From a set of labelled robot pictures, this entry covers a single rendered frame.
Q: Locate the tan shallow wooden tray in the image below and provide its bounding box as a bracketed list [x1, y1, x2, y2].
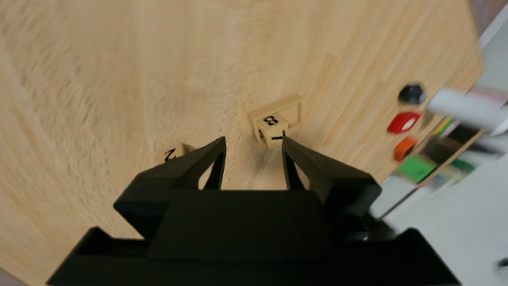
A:
[246, 92, 302, 144]

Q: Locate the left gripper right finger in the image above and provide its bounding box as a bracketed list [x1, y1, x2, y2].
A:
[282, 136, 383, 218]

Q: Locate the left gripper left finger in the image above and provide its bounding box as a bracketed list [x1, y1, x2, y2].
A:
[127, 136, 227, 189]

